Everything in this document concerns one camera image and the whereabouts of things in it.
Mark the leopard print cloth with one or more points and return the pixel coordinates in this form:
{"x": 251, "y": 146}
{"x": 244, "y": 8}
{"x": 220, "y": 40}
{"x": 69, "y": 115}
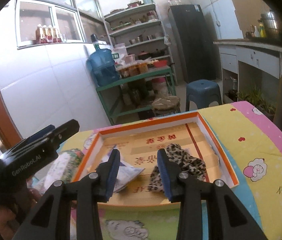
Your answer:
{"x": 187, "y": 163}

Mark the white kitchen counter cabinet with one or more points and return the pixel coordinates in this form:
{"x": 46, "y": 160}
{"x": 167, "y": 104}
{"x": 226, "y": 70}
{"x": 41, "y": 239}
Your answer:
{"x": 257, "y": 66}

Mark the blue water jug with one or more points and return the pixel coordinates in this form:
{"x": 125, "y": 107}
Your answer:
{"x": 101, "y": 65}

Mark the person's left hand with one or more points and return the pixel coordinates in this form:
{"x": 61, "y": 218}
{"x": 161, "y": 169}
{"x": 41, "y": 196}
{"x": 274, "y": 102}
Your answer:
{"x": 6, "y": 215}

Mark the black refrigerator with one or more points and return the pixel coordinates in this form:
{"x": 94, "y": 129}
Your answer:
{"x": 193, "y": 40}

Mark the blue plastic stool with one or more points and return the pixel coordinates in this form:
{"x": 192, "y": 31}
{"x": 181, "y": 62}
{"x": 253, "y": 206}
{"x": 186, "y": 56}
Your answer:
{"x": 202, "y": 93}

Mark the white shelving rack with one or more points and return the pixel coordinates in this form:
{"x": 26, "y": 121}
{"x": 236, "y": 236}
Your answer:
{"x": 140, "y": 29}

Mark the white purple printed packet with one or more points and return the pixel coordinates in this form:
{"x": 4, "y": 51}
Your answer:
{"x": 126, "y": 172}

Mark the orange cardboard box tray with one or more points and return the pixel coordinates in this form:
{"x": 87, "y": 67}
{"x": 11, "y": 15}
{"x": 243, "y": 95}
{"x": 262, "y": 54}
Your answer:
{"x": 138, "y": 144}

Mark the round cushioned stool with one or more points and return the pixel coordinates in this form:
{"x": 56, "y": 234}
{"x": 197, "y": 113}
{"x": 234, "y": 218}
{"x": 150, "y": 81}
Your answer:
{"x": 166, "y": 106}

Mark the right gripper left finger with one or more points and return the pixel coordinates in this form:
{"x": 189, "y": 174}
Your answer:
{"x": 50, "y": 217}

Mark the yellow green bottle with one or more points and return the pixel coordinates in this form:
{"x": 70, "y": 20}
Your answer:
{"x": 262, "y": 30}

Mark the red plastic basin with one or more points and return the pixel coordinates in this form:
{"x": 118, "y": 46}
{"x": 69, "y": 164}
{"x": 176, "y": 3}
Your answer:
{"x": 160, "y": 63}

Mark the steel stock pot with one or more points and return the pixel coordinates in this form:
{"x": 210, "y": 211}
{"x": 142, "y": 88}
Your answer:
{"x": 272, "y": 25}

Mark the green metal table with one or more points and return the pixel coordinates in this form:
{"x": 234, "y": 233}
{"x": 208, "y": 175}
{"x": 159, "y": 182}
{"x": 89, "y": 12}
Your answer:
{"x": 131, "y": 99}

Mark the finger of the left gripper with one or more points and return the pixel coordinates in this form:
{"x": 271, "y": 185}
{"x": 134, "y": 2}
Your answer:
{"x": 58, "y": 135}
{"x": 41, "y": 133}

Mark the floral tissue pack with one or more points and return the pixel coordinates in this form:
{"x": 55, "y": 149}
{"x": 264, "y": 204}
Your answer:
{"x": 64, "y": 168}

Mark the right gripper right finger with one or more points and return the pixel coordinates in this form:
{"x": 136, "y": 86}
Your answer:
{"x": 227, "y": 216}

